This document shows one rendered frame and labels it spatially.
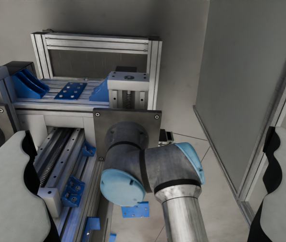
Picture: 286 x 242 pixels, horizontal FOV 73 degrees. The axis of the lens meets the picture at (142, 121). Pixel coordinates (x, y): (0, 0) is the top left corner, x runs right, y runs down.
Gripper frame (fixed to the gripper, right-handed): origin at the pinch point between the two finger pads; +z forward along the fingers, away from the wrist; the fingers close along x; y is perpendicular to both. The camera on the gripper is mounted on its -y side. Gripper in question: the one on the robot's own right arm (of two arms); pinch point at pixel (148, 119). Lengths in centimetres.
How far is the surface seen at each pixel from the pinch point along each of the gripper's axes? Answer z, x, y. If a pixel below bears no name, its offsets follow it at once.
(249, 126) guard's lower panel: 60, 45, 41
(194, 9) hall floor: 148, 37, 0
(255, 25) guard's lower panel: 77, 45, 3
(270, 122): 49, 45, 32
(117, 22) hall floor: 148, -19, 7
